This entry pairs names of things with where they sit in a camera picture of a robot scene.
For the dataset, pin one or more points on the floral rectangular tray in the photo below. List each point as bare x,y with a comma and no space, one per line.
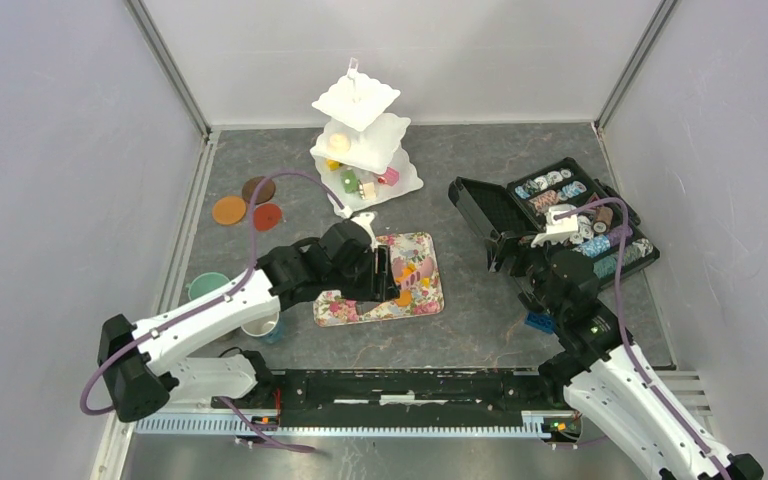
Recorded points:
330,309

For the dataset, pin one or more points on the black poker chip case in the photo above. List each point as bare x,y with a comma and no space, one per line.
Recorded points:
510,212

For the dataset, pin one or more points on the cream cupcake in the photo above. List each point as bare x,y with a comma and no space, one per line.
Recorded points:
338,143

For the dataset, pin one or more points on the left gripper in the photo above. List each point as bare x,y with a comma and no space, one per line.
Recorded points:
380,285

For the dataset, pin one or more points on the dark brown round coaster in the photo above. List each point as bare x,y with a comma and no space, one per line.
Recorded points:
258,190

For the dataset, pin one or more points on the light blue chip stack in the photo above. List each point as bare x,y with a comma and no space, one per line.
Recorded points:
594,247

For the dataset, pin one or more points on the mint green cup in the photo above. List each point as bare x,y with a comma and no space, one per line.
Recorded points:
206,283

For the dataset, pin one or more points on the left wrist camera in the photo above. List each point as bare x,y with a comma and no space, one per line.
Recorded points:
365,220

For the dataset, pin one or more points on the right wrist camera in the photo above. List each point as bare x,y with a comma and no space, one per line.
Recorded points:
561,224

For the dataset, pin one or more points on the green toy cake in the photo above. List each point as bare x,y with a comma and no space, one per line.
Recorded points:
349,181

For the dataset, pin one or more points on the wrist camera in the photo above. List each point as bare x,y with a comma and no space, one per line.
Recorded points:
365,220
561,224

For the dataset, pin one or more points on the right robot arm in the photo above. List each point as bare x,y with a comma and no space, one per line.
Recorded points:
603,374

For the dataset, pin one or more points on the green blue chip stack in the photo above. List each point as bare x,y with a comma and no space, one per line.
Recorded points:
637,250

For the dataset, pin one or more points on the pink toy cake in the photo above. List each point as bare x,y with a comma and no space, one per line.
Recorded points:
389,178

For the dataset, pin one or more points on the orange round coaster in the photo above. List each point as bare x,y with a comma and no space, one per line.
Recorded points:
229,210

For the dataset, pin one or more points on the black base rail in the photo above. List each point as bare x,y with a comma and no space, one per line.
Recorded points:
380,398

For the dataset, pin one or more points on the blue toy brick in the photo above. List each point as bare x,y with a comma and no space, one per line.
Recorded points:
541,322

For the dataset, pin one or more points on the orange blue chip stack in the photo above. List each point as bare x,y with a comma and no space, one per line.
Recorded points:
542,202

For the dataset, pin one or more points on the red round coaster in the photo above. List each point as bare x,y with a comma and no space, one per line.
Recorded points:
267,216

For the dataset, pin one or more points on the purple chip stack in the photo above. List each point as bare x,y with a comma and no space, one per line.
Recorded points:
619,235

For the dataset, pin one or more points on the brown 100 chip stack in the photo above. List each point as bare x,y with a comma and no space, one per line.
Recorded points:
602,219

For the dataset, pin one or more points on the white three-tier dessert stand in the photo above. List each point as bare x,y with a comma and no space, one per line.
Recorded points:
357,105

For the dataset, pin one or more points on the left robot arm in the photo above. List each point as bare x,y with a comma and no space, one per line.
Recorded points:
145,365

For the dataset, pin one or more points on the white and blue mug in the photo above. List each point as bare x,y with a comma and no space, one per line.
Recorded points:
269,330

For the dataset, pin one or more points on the orange macaron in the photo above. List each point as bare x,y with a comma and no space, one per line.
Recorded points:
404,299
406,272

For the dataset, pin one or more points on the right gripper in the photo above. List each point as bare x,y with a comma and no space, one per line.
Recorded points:
510,244

